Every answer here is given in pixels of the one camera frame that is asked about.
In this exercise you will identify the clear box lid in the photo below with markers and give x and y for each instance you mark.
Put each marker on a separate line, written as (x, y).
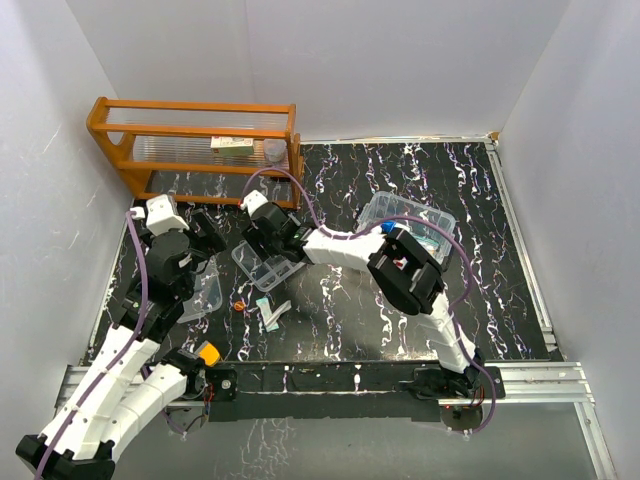
(207, 296)

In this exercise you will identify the small clear round jar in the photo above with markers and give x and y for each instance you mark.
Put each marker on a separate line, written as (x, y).
(275, 151)

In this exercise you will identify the small orange cap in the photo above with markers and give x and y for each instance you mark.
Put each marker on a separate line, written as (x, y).
(239, 305)

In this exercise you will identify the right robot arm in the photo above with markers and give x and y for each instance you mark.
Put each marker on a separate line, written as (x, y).
(409, 277)

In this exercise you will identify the orange wooden shelf rack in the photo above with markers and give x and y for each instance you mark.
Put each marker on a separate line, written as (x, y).
(146, 140)

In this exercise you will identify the teal bandage packet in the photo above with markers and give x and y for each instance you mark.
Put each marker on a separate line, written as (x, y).
(431, 246)

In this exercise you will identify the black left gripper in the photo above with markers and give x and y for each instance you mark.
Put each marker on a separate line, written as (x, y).
(210, 240)

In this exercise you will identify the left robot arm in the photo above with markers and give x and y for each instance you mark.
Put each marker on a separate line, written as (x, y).
(105, 412)

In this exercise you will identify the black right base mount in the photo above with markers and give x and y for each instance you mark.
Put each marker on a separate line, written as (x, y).
(433, 382)

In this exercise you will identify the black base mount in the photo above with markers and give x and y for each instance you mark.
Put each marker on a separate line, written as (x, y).
(433, 382)
(210, 384)

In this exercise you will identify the clear divider tray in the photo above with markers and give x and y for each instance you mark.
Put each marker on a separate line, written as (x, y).
(265, 275)

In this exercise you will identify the green white medicine box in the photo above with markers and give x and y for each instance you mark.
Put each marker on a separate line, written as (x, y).
(232, 146)

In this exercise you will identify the white blue tube bottle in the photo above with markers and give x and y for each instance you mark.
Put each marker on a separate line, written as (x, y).
(387, 227)

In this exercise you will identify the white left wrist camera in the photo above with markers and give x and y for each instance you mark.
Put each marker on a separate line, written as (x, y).
(161, 215)

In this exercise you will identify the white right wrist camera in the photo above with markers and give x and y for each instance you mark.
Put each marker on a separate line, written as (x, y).
(252, 202)

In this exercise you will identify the aluminium frame rail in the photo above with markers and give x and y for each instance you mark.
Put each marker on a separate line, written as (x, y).
(544, 382)

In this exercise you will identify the teal white sachet strips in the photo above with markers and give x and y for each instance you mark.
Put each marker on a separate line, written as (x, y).
(271, 317)

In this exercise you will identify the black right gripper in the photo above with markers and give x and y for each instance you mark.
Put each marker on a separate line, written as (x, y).
(255, 236)

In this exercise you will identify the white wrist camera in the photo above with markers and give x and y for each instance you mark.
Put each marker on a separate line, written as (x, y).
(161, 215)
(252, 202)

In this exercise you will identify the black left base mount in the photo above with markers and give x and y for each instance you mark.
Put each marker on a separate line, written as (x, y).
(210, 384)

